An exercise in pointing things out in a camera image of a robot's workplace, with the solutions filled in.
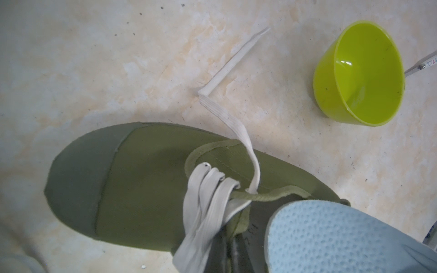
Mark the olive green shoe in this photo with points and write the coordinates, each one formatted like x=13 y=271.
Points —
x=179 y=189

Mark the grey-blue insole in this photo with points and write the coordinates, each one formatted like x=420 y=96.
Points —
x=316 y=236

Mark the lime green bowl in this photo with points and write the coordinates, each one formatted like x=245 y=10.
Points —
x=360 y=79

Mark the metal spoon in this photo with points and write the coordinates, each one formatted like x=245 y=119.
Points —
x=426 y=62

